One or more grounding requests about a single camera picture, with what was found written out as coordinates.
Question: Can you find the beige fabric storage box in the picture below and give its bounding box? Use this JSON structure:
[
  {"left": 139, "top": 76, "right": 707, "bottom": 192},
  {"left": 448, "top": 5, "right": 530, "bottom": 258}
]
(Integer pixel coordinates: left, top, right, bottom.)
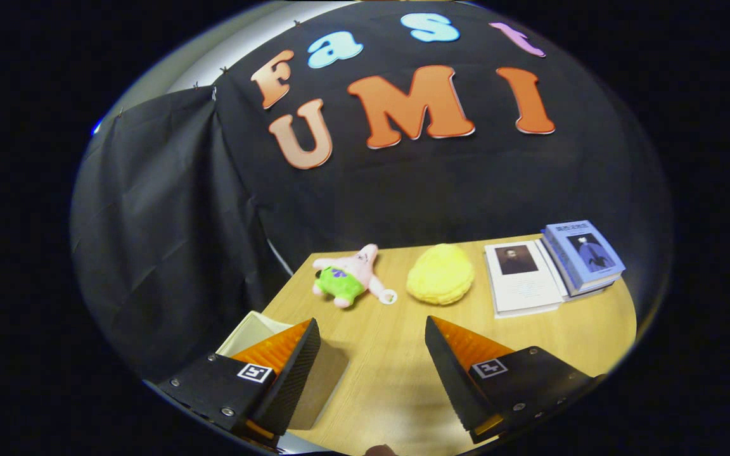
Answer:
[{"left": 216, "top": 310, "right": 350, "bottom": 431}]

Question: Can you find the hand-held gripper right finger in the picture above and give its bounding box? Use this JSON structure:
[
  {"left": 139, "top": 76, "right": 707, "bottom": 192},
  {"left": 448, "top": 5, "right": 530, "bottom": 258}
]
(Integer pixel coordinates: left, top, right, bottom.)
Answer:
[{"left": 425, "top": 315, "right": 606, "bottom": 444}]

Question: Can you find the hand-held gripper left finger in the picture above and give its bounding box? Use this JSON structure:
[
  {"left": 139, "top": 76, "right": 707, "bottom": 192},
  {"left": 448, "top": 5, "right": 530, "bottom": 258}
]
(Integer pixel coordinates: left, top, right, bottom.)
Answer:
[{"left": 156, "top": 318, "right": 321, "bottom": 445}]

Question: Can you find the white book with portrait cover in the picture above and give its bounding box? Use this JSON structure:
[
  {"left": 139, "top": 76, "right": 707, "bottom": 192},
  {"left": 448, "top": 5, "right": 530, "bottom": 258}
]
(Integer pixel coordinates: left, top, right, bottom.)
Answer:
[{"left": 484, "top": 239, "right": 565, "bottom": 319}]

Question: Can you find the pink starfish plush toy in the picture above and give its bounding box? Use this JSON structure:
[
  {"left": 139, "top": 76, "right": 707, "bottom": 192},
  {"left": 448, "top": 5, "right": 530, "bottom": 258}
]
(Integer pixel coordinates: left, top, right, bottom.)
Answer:
[{"left": 312, "top": 244, "right": 398, "bottom": 309}]

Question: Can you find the blue book with figure cover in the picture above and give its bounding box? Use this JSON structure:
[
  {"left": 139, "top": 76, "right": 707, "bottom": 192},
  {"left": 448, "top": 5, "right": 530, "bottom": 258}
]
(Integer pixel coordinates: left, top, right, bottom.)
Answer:
[{"left": 541, "top": 220, "right": 626, "bottom": 295}]

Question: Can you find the yellow fluffy plush toy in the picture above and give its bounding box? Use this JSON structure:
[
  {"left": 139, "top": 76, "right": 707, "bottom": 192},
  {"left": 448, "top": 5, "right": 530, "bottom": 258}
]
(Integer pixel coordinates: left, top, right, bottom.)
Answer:
[{"left": 406, "top": 244, "right": 475, "bottom": 306}]

